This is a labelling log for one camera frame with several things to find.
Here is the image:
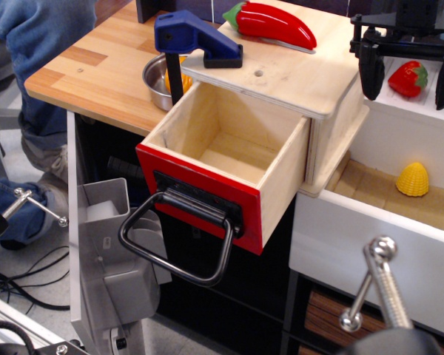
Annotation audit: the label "black floor cables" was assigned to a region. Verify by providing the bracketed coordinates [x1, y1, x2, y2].
[0, 246, 71, 315]

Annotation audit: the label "red toy strawberry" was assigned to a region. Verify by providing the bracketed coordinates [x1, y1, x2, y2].
[388, 61, 428, 98]

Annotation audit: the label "chrome clamp screw left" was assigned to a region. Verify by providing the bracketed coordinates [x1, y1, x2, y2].
[0, 187, 70, 241]

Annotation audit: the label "aluminium profile rail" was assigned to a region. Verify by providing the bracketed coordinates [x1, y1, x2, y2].
[0, 300, 86, 354]

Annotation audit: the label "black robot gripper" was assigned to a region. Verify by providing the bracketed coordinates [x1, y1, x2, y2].
[350, 1, 444, 110]

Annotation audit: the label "blue quick-grip clamp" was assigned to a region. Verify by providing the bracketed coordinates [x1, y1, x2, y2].
[154, 10, 243, 104]

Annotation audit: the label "grey metal bracket stand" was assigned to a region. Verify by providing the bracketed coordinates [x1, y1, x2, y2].
[67, 112, 171, 354]

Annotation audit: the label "chrome clamp screw foreground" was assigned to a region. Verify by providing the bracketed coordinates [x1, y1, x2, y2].
[339, 235, 414, 333]

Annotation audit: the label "person leg in jeans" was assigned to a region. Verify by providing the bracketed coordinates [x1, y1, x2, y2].
[0, 0, 97, 251]

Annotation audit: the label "light wooden box housing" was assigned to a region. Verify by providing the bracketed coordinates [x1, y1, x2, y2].
[182, 1, 369, 196]

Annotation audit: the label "yellow toy corn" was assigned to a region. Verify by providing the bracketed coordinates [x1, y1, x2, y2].
[395, 162, 429, 197]

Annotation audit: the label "red toy chili pepper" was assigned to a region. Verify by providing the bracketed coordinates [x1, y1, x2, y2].
[223, 1, 317, 50]

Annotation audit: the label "wooden drawer with red front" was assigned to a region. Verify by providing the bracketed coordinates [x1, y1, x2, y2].
[136, 82, 310, 254]

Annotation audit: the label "white toy sink unit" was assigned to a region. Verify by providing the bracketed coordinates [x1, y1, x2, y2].
[289, 61, 444, 334]

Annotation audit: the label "stainless steel bowl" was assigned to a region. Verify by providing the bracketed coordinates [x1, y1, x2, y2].
[142, 54, 173, 112]

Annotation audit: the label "yellow toy in bowl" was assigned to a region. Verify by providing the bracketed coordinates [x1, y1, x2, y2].
[164, 55, 193, 94]

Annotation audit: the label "black metal drawer handle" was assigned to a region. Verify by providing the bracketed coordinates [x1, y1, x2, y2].
[118, 188, 241, 287]

